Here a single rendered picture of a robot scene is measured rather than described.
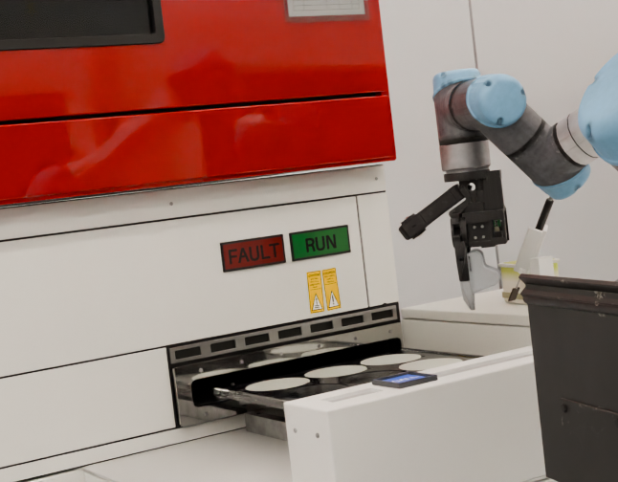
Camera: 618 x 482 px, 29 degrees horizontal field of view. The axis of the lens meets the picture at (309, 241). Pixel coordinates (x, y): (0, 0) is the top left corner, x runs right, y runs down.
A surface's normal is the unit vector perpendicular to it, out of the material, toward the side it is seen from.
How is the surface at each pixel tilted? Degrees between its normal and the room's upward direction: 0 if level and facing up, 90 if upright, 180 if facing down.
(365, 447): 90
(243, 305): 90
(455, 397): 90
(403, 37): 90
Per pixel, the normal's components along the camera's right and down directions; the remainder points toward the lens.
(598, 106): -0.77, -0.55
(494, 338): -0.84, 0.13
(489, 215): -0.22, 0.07
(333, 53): 0.52, -0.01
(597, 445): -0.94, 0.13
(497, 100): 0.28, 0.02
